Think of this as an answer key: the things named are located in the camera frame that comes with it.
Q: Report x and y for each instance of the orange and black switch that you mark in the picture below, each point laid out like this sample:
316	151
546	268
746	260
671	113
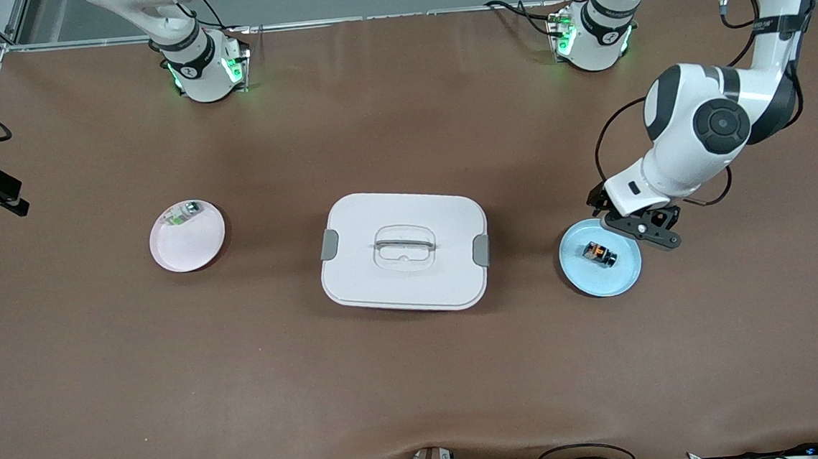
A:
599	253

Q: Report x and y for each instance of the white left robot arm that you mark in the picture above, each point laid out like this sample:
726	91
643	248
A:
678	167

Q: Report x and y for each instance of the green and clear switch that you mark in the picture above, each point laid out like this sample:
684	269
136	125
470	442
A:
183	215

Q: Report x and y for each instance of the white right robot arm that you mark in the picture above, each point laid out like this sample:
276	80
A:
200	78

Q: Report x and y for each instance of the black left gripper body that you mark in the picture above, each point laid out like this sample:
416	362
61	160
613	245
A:
598	200

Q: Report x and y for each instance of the grey box latch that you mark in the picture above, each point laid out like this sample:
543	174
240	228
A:
329	244
481	250

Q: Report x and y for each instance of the white lidded storage box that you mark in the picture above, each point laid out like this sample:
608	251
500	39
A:
406	287

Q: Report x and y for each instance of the silver table edge rail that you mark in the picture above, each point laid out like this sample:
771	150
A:
365	19

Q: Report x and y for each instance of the brown table mat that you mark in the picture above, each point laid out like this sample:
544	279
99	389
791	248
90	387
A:
420	387

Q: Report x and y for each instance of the pink round plate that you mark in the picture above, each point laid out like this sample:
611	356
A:
187	241

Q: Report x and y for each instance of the light blue round plate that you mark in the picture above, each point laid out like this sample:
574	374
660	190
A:
599	274

